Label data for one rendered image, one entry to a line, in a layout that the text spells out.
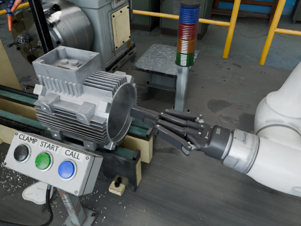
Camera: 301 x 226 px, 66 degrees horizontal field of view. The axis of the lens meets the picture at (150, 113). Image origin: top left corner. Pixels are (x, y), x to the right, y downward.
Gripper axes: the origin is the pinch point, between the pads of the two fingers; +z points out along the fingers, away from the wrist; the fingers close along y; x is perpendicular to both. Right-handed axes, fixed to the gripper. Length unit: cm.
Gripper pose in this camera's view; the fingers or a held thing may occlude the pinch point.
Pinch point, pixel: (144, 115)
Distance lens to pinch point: 57.0
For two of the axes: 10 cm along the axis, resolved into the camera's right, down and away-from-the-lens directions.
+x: -1.3, 7.3, 6.7
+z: -9.2, -3.4, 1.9
